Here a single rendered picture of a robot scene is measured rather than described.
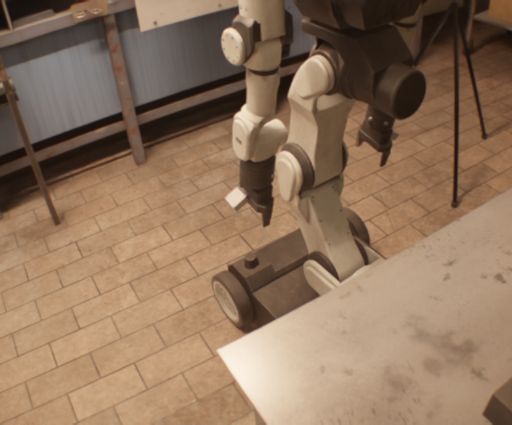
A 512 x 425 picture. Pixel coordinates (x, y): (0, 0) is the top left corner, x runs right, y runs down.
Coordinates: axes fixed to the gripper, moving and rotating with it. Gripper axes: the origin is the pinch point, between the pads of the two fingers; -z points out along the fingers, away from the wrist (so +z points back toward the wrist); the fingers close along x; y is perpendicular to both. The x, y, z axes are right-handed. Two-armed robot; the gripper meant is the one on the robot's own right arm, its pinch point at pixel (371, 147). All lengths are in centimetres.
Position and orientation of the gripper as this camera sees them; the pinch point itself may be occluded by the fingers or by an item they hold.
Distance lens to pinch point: 162.2
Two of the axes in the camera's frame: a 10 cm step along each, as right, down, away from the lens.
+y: -8.3, 4.0, -3.8
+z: 0.2, -6.7, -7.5
